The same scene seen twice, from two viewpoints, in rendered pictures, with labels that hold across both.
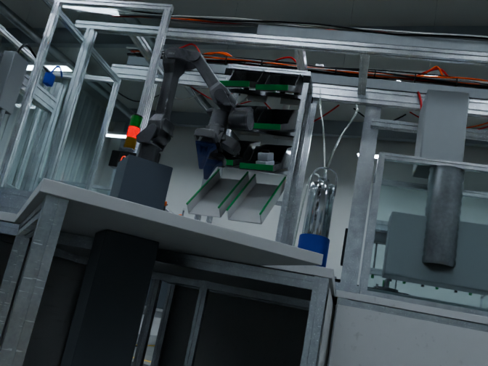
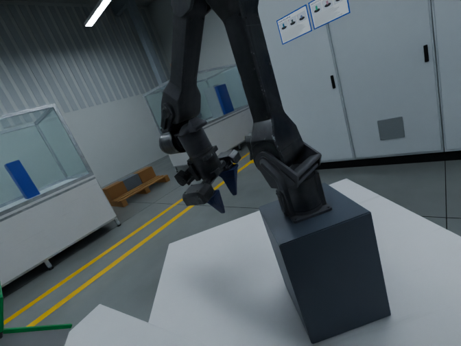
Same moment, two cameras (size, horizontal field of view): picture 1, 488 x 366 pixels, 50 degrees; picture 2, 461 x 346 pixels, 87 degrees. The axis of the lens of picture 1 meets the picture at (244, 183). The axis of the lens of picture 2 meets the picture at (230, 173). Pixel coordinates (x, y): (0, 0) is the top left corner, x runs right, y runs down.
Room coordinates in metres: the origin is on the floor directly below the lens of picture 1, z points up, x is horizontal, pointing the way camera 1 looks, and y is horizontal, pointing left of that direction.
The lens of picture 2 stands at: (1.96, 0.37, 1.27)
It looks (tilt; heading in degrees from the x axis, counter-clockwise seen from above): 16 degrees down; 204
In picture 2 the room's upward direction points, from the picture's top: 20 degrees counter-clockwise
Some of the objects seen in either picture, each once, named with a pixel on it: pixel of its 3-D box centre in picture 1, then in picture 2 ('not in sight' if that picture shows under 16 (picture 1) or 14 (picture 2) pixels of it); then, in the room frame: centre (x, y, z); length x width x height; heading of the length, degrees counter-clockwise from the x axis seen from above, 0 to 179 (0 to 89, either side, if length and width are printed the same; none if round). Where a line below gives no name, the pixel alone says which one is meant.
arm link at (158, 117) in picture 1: (168, 96); (253, 70); (1.58, 0.29, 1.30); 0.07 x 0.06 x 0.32; 155
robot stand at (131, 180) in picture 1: (137, 195); (319, 256); (1.59, 0.31, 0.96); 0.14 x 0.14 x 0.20; 24
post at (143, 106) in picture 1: (142, 110); not in sight; (2.21, 0.51, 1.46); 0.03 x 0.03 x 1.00; 77
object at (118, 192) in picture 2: not in sight; (136, 185); (-2.10, -3.71, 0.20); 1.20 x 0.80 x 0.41; 159
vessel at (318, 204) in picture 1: (320, 201); not in sight; (2.67, -0.41, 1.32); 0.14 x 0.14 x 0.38
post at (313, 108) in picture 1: (301, 171); not in sight; (2.99, -0.32, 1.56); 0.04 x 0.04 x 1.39; 77
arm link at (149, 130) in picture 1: (153, 138); (288, 160); (1.59, 0.31, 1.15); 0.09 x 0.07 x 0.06; 155
